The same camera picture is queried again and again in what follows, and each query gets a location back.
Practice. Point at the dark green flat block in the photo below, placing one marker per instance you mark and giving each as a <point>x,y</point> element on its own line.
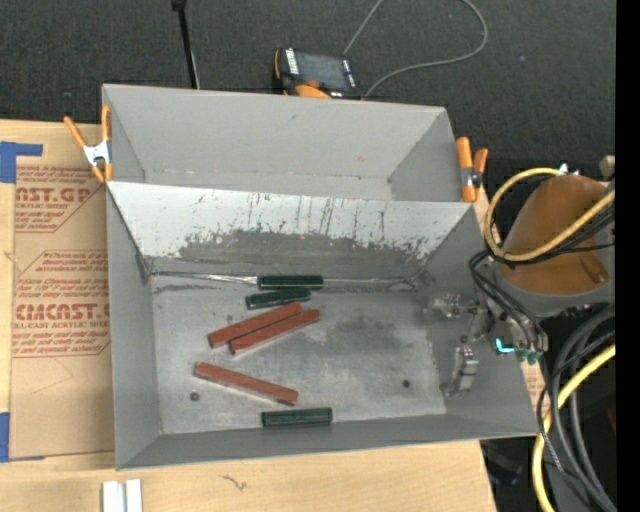
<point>297,417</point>
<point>290,282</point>
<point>277,298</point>

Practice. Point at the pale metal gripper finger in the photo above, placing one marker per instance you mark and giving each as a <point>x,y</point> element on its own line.
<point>452,306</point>
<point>467,365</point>

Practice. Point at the grey metal bin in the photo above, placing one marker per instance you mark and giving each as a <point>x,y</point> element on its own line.
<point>300,350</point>

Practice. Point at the brown cardboard board red print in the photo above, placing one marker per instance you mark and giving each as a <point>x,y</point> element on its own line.
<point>55,390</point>

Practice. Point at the red-brown flat block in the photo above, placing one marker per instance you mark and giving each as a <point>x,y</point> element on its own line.
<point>275,331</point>
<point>255,325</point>
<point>245,383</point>

